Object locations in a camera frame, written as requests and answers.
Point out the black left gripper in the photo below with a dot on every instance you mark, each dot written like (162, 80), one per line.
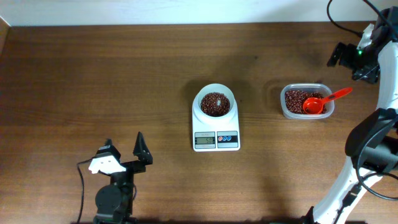
(145, 157)

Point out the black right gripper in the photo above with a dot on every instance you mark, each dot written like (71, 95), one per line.
(349, 50)

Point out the red plastic measuring scoop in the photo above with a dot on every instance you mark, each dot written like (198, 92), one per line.
(316, 105)

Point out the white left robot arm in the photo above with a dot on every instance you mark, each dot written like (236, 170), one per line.
(114, 201)

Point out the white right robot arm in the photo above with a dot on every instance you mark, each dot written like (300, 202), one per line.
(370, 152)

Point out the white digital kitchen scale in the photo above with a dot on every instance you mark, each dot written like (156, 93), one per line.
(211, 134)

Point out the red beans in bowl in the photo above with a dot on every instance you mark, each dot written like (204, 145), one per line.
(215, 104)

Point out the white round bowl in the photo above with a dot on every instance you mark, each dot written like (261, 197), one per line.
(214, 87)

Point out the clear plastic bean container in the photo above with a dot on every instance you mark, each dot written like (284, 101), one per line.
(309, 88)

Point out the red adzuki beans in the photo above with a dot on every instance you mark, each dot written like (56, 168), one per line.
(294, 100)

